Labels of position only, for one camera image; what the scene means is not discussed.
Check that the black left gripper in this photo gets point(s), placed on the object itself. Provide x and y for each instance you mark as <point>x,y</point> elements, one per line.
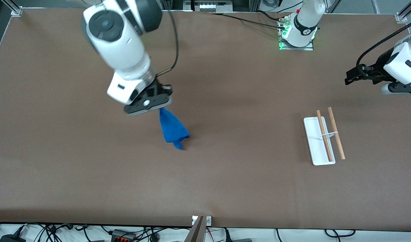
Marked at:
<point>381,64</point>

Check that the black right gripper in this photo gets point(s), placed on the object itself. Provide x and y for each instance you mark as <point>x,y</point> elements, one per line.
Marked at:
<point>157,88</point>

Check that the blue microfibre towel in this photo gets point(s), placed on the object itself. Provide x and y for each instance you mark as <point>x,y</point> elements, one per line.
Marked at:
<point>172,129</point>

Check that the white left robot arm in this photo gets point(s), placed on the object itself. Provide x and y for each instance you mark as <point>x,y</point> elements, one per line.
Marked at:
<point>301,33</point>

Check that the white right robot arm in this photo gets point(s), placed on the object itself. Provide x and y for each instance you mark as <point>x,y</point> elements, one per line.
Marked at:
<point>125,50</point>

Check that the white rack with wooden rods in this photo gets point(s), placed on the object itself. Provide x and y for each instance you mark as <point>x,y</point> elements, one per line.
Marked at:
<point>318,154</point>

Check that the white socket strip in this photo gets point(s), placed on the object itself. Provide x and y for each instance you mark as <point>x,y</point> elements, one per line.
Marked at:
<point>212,6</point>

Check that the power strip with orange switches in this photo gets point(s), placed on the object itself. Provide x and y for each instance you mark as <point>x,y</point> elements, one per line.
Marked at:
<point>123,235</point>

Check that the black power adapter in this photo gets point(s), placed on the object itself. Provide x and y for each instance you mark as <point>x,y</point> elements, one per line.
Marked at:
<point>10,238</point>

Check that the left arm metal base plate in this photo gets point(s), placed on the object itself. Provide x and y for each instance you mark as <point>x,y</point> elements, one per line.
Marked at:
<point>298,48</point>

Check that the aluminium corner bracket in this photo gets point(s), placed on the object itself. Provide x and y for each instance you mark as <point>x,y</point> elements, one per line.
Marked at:
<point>16,11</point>
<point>401,17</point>

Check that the silver metal bracket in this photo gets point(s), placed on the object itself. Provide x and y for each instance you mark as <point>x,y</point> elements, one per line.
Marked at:
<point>209,220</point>

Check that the brown camera post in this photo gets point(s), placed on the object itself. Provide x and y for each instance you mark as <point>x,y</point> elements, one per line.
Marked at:
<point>196,233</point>

